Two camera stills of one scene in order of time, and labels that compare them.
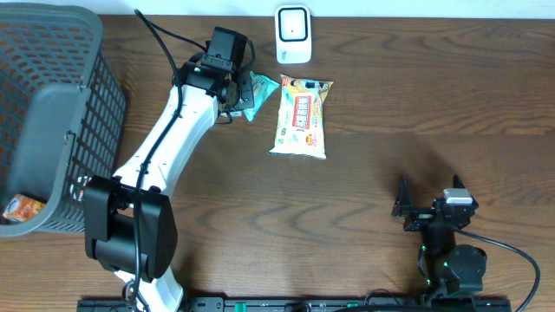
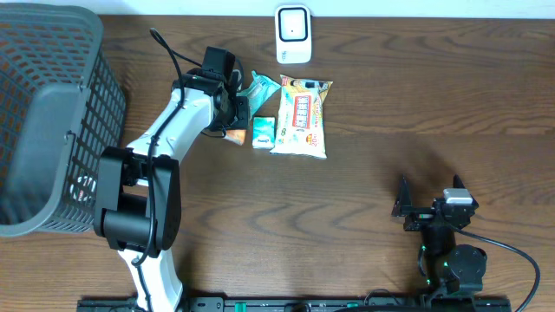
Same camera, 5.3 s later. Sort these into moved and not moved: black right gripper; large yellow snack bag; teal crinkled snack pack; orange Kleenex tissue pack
Moved: orange Kleenex tissue pack
Not moved: large yellow snack bag; black right gripper; teal crinkled snack pack
